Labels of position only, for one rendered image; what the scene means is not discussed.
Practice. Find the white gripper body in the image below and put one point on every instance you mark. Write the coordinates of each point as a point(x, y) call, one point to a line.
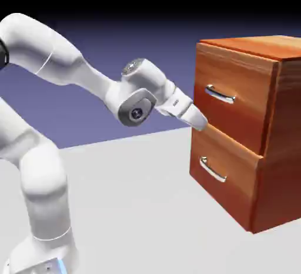
point(195, 117)

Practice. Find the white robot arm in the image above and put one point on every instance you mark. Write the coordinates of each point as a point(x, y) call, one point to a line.
point(58, 62)

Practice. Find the brown wooden cabinet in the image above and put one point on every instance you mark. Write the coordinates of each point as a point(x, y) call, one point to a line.
point(279, 137)

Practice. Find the narrow wooden drawer front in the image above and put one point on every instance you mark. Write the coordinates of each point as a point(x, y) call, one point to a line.
point(225, 161)

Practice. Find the wide wooden drawer front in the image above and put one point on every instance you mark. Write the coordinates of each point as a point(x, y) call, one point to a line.
point(232, 76)

